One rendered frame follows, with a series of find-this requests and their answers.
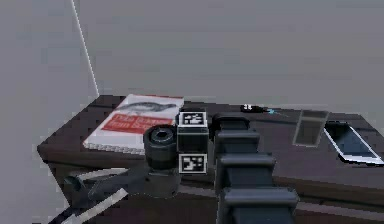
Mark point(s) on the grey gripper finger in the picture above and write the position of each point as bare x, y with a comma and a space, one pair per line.
100, 173
100, 205

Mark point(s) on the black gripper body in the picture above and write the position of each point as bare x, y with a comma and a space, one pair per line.
160, 146

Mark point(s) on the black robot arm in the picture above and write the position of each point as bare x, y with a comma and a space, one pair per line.
246, 166

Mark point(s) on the dark brown chest of drawers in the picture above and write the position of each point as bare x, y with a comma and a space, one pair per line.
300, 166

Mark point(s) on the white and red book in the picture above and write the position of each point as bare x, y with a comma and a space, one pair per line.
133, 125

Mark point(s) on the black pen with blue tip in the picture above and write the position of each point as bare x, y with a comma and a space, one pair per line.
255, 108

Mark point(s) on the white-edged black smartphone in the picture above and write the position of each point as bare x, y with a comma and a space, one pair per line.
351, 143

